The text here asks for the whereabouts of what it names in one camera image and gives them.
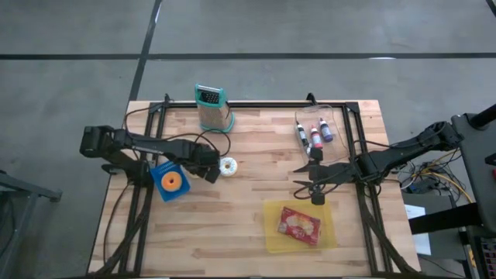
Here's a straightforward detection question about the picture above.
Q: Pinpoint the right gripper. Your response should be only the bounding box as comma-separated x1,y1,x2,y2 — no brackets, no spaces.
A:
292,146,356,206

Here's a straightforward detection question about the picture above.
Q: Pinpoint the large pink colouring bottle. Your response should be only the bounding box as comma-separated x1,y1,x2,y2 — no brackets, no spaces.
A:
309,124,324,150

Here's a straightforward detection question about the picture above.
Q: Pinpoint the large black colouring bottle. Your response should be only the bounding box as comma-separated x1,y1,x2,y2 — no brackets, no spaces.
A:
296,120,310,147

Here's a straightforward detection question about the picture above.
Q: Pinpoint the yellow plastic container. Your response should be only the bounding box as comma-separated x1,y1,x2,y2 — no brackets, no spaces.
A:
263,198,338,255

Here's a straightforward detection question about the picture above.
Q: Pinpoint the large purple colouring bottle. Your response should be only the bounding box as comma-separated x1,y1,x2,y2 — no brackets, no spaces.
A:
318,118,334,143

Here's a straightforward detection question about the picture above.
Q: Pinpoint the red snack bag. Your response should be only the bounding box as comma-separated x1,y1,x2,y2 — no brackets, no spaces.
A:
277,206,322,246

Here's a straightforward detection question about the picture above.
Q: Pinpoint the clear plastic container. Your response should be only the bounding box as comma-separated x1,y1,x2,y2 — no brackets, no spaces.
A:
294,104,350,164

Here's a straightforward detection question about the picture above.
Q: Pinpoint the blue plastic basket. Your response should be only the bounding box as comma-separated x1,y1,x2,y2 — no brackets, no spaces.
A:
149,160,191,203

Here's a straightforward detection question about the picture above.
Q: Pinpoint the grey power box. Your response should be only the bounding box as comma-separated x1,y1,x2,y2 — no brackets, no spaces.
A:
410,180,439,195

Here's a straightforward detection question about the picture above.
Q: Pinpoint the white paper sheet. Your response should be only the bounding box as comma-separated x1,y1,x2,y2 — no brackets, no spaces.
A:
404,204,432,256

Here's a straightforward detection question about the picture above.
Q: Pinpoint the dark grey equipment cart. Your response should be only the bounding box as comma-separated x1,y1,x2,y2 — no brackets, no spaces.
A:
408,103,496,279

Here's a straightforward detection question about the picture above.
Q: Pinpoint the grey metal side table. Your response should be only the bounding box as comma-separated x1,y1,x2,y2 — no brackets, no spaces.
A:
0,169,64,279

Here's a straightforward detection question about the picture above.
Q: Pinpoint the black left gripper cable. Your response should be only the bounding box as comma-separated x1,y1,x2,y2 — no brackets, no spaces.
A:
166,129,233,159

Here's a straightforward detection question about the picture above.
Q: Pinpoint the teal handled box grater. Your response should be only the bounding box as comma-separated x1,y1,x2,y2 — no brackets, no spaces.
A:
194,83,236,134

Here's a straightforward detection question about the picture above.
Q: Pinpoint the black aluminium frame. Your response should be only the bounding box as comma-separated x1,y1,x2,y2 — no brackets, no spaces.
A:
88,92,422,279

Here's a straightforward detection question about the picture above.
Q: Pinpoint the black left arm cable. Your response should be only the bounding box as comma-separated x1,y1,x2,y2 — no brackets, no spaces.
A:
122,106,156,131

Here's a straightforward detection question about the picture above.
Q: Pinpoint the yellow floor cable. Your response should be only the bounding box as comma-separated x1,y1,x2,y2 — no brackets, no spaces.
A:
420,149,474,205

